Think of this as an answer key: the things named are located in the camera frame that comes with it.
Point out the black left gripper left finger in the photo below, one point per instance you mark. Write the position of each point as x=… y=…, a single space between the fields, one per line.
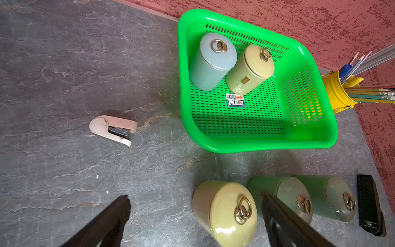
x=106 y=229

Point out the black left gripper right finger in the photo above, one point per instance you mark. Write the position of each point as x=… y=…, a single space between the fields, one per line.
x=285 y=228

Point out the green tea canister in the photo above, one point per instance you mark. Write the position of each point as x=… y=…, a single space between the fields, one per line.
x=331 y=197
x=289 y=190

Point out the beige tea canister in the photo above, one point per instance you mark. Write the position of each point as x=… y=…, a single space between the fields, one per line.
x=253 y=67
x=227 y=211

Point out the beige tea canister back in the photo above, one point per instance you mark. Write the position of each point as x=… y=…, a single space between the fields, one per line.
x=253 y=67

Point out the green plastic basket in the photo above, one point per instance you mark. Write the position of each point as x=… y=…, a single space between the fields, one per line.
x=291 y=110

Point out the grey-blue tea canister left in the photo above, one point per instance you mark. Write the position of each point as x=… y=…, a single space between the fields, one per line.
x=215 y=57

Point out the black stapler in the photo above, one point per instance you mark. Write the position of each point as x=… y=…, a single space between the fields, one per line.
x=371 y=218

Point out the pink stapler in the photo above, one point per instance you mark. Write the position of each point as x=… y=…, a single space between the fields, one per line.
x=113 y=128

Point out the barcode sticker label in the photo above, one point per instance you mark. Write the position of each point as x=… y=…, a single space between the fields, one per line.
x=234 y=100

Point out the yellow metal pencil bucket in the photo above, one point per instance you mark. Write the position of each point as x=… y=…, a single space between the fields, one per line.
x=337 y=95

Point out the yellow marker pen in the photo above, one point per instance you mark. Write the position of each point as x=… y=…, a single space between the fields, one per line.
x=353 y=82

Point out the red pencil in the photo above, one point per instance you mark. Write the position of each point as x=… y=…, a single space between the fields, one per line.
x=354 y=68

